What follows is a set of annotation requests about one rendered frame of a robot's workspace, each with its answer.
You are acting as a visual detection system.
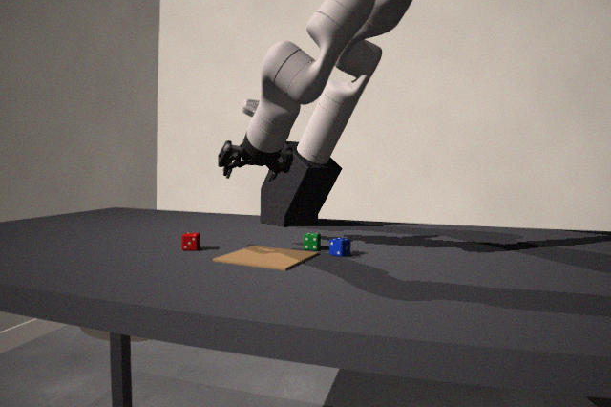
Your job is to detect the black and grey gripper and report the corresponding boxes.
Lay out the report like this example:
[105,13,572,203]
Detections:
[218,132,293,182]

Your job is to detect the red die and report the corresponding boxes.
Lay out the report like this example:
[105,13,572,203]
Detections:
[182,233,200,251]

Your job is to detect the tan flat mat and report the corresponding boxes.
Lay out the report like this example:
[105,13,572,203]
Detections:
[213,246,318,270]

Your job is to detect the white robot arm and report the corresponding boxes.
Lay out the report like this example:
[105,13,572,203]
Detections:
[242,0,412,164]

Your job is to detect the blue die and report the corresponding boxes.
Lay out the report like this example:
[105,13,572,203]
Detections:
[329,238,350,257]

